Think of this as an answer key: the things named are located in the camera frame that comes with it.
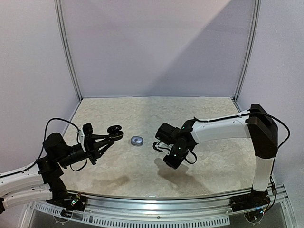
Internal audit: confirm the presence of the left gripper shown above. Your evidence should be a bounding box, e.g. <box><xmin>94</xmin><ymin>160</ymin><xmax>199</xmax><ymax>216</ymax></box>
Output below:
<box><xmin>57</xmin><ymin>134</ymin><xmax>114</xmax><ymax>168</ymax></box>

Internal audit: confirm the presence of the black charging case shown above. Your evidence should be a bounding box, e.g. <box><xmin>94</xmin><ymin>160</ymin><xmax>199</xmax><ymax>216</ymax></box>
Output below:
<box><xmin>107</xmin><ymin>125</ymin><xmax>124</xmax><ymax>141</ymax></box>

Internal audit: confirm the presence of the purple round charging case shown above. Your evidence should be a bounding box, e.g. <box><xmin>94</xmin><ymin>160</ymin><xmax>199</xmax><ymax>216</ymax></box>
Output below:
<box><xmin>131</xmin><ymin>136</ymin><xmax>143</xmax><ymax>146</ymax></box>

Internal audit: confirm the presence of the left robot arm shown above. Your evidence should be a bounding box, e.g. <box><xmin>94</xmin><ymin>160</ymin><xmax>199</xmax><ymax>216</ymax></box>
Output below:
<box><xmin>0</xmin><ymin>123</ymin><xmax>124</xmax><ymax>212</ymax></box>

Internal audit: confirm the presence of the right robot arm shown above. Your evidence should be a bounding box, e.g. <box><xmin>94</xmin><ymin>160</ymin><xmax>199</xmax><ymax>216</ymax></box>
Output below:
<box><xmin>152</xmin><ymin>104</ymin><xmax>278</xmax><ymax>207</ymax></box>

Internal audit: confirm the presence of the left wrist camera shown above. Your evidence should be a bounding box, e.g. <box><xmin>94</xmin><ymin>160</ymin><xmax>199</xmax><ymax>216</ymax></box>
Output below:
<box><xmin>77</xmin><ymin>123</ymin><xmax>93</xmax><ymax>153</ymax></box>

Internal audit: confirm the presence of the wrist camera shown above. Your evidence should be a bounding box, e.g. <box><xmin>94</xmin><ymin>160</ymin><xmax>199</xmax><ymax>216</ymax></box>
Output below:
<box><xmin>77</xmin><ymin>123</ymin><xmax>93</xmax><ymax>153</ymax></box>
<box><xmin>152</xmin><ymin>141</ymin><xmax>171</xmax><ymax>153</ymax></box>

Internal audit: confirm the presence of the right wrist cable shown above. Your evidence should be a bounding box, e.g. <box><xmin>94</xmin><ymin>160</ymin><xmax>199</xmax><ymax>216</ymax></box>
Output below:
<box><xmin>185</xmin><ymin>151</ymin><xmax>198</xmax><ymax>165</ymax></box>

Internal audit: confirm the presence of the wrist cable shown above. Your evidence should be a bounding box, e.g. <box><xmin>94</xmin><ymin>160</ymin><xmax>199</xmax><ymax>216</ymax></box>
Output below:
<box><xmin>35</xmin><ymin>117</ymin><xmax>80</xmax><ymax>164</ymax></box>
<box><xmin>185</xmin><ymin>151</ymin><xmax>198</xmax><ymax>165</ymax></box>

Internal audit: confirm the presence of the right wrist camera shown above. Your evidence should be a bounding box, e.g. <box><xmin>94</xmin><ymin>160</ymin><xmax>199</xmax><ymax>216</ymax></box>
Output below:
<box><xmin>152</xmin><ymin>141</ymin><xmax>171</xmax><ymax>153</ymax></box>

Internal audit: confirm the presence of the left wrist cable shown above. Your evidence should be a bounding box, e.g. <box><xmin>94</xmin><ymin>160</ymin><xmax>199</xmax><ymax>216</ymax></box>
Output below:
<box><xmin>35</xmin><ymin>117</ymin><xmax>80</xmax><ymax>164</ymax></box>

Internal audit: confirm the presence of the aluminium front rail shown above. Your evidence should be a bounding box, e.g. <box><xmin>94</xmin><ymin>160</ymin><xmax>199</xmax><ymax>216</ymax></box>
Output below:
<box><xmin>20</xmin><ymin>184</ymin><xmax>297</xmax><ymax>228</ymax></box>

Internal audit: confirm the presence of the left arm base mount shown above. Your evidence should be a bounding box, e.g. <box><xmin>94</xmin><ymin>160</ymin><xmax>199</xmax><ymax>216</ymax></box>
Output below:
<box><xmin>46</xmin><ymin>192</ymin><xmax>88</xmax><ymax>218</ymax></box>

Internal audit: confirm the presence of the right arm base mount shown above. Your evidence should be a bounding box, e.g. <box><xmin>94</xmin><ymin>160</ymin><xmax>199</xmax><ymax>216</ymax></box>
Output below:
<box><xmin>230</xmin><ymin>188</ymin><xmax>276</xmax><ymax>213</ymax></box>

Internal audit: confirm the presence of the left frame post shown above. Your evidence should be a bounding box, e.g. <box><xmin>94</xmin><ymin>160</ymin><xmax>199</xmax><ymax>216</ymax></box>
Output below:
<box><xmin>54</xmin><ymin>0</ymin><xmax>83</xmax><ymax>102</ymax></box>

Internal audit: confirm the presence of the frame post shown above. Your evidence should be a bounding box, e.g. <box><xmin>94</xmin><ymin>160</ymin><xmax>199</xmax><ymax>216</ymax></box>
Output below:
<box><xmin>232</xmin><ymin>0</ymin><xmax>261</xmax><ymax>103</ymax></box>
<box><xmin>54</xmin><ymin>0</ymin><xmax>83</xmax><ymax>102</ymax></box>

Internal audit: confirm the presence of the right frame post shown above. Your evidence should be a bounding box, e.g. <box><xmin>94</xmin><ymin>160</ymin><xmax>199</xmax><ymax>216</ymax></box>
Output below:
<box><xmin>232</xmin><ymin>0</ymin><xmax>261</xmax><ymax>103</ymax></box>

